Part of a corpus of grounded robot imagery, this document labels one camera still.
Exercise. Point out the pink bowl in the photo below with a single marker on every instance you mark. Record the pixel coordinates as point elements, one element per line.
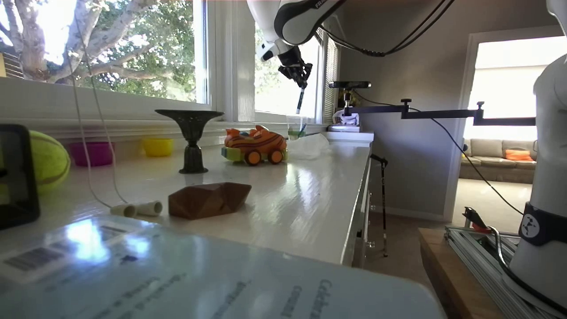
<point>95,153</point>

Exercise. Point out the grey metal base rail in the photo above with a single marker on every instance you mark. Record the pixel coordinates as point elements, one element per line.
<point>480,259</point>

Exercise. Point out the red black clamp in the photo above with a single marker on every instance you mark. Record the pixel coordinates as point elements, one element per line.
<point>474,216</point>

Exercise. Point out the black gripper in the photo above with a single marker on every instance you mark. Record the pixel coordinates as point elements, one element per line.
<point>295,62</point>

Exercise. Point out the black stereo camera bar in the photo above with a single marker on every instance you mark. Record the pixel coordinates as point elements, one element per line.
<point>350,83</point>

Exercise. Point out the tree outside window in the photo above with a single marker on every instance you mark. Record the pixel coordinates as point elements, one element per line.
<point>37,36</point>

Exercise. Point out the flat white box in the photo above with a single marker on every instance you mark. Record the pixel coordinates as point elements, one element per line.
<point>350,137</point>

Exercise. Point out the green ball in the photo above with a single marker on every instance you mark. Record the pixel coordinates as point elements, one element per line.
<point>51,156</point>

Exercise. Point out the black folded tripod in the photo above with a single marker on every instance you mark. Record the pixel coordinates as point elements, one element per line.
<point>384,200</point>

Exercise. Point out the laminated printed paper sheet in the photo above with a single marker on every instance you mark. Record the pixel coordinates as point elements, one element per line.
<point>207,277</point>

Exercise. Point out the orange toy car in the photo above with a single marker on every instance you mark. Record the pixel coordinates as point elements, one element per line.
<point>258,146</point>

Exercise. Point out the yellow bowl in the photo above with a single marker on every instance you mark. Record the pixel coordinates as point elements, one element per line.
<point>159,146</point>

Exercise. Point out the brown wooden polyhedron block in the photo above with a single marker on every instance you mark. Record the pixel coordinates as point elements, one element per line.
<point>210,199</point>

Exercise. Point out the orange pillow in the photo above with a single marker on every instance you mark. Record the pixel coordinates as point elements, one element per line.
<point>519,154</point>

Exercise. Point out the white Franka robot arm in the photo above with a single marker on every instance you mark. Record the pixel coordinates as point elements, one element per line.
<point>550,177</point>

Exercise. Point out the wooden board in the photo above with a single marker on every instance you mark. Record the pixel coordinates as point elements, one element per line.
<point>455,271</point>

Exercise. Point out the clear plastic cup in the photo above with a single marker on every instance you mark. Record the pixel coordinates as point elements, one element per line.
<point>299,128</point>

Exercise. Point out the black goblet stand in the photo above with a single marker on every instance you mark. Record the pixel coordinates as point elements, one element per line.
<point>194,135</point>

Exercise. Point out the black box frame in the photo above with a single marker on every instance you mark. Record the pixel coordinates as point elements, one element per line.
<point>15,177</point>

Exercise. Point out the beige couch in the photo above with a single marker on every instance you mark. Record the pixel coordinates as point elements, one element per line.
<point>490,158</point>

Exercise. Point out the small white purple object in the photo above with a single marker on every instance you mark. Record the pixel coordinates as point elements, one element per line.
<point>347,117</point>

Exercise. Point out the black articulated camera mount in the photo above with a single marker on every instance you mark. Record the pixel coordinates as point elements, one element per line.
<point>444,112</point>

